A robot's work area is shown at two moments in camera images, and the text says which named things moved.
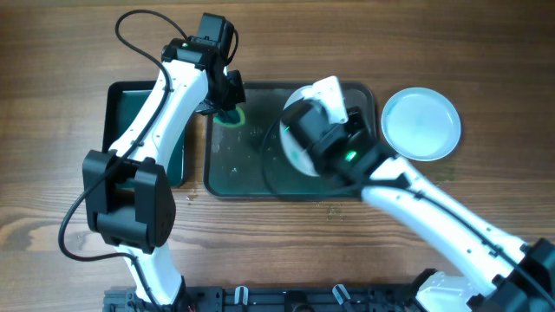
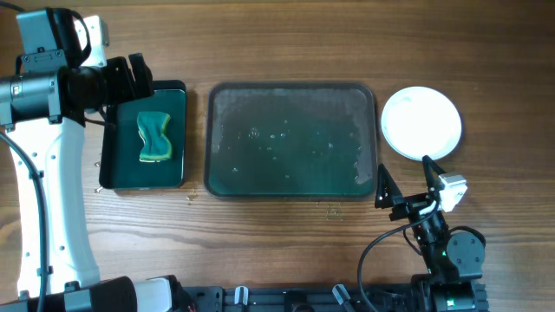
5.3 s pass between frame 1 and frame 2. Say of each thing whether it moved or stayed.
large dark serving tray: stayed
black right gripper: moved
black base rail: stayed
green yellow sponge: moved
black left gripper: moved
